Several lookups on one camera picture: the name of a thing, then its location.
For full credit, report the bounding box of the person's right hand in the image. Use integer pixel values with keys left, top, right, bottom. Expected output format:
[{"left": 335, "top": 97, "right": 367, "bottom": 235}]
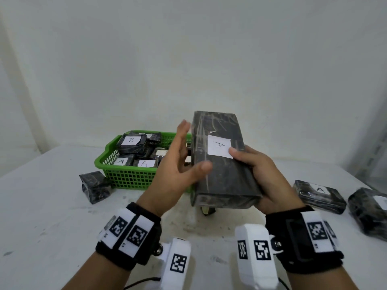
[{"left": 228, "top": 145, "right": 306, "bottom": 215}]

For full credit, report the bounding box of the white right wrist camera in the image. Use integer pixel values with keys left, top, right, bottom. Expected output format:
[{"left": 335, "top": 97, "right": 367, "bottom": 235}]
[{"left": 235, "top": 224, "right": 283, "bottom": 290}]

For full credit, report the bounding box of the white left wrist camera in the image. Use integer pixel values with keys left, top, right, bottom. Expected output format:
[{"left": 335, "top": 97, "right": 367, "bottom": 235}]
[{"left": 152, "top": 237, "right": 191, "bottom": 290}]

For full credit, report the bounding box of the green plastic mesh basket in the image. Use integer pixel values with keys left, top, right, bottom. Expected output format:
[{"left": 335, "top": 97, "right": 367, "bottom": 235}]
[{"left": 94, "top": 130, "right": 194, "bottom": 193}]

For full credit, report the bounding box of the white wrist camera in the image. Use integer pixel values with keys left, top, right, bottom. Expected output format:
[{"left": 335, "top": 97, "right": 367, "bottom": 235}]
[
  {"left": 235, "top": 224, "right": 283, "bottom": 290},
  {"left": 152, "top": 237, "right": 191, "bottom": 290}
]

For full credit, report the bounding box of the black left camera cable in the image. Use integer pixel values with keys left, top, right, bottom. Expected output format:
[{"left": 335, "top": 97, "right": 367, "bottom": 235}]
[{"left": 124, "top": 277, "right": 161, "bottom": 290}]

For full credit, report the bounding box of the person's right forearm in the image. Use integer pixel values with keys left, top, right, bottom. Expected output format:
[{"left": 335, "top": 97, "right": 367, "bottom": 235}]
[{"left": 287, "top": 265, "right": 363, "bottom": 290}]

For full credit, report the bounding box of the long black box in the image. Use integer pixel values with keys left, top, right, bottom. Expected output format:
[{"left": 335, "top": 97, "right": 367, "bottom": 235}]
[{"left": 190, "top": 111, "right": 263, "bottom": 208}]

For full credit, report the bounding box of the black wristband with markers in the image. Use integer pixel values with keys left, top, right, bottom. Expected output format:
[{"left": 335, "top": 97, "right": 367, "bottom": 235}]
[
  {"left": 96, "top": 202, "right": 162, "bottom": 271},
  {"left": 265, "top": 205, "right": 345, "bottom": 275}
]

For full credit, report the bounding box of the black right wristband with markers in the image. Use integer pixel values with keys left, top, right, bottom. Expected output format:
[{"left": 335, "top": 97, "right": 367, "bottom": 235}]
[{"left": 265, "top": 205, "right": 345, "bottom": 275}]

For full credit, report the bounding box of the black left wristband with markers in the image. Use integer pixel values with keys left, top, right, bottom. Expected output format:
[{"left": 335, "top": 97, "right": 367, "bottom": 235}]
[{"left": 96, "top": 202, "right": 162, "bottom": 271}]

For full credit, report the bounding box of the person's left hand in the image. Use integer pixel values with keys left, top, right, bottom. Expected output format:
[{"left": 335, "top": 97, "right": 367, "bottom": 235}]
[{"left": 136, "top": 119, "right": 213, "bottom": 218}]

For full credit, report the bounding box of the small marbled packet labelled A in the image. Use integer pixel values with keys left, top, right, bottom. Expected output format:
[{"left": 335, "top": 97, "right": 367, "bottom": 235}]
[{"left": 133, "top": 158, "right": 159, "bottom": 169}]

